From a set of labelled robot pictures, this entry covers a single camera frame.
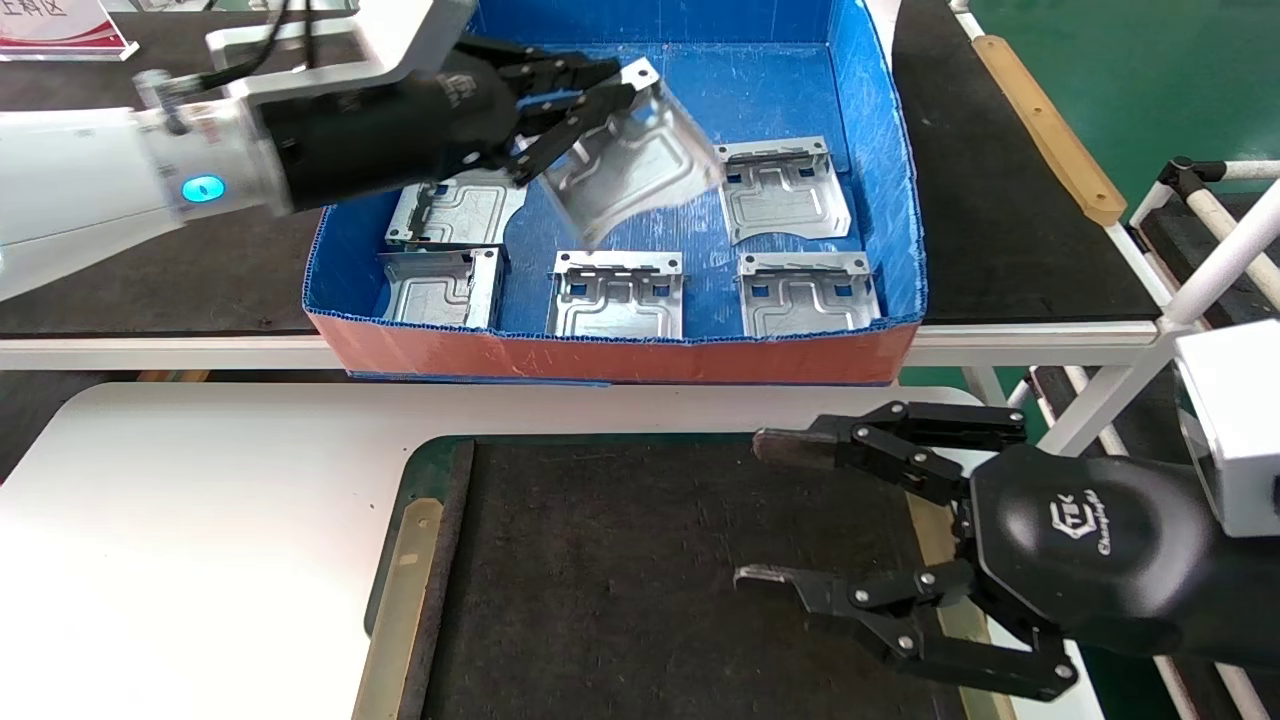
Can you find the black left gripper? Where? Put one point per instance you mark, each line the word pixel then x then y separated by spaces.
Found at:
pixel 400 130

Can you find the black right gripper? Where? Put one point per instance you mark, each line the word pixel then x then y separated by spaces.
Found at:
pixel 1080 550

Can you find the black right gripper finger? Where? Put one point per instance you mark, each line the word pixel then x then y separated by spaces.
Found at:
pixel 800 447

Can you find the stamped metal bracket plate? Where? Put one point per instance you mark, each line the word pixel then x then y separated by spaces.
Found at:
pixel 640 160
pixel 785 198
pixel 435 292
pixel 470 215
pixel 615 302
pixel 810 298

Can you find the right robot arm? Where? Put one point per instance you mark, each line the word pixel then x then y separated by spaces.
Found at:
pixel 1250 600

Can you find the blue corrugated box red outside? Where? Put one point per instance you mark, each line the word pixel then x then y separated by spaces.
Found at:
pixel 760 90

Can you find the tan strip with holes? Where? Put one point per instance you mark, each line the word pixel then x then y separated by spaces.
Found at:
pixel 400 600
pixel 935 545

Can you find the black work mat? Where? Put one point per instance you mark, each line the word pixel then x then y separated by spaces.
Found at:
pixel 620 580

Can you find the long wooden strip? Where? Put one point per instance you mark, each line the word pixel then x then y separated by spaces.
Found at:
pixel 1060 140

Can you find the black pipe connector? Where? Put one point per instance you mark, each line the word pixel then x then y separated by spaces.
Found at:
pixel 1190 178

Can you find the cream padded pipe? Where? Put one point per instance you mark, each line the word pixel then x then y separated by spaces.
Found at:
pixel 1240 245

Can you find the red white sign stand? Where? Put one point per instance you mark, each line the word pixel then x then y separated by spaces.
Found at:
pixel 60 30

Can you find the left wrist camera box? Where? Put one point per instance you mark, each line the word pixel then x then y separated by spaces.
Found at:
pixel 400 30

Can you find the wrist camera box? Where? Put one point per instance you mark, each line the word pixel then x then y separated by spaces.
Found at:
pixel 400 30
pixel 1240 420

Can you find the white diagonal frame pipe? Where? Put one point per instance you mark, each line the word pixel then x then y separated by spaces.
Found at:
pixel 1200 290

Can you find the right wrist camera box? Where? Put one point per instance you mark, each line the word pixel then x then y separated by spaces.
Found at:
pixel 1240 420

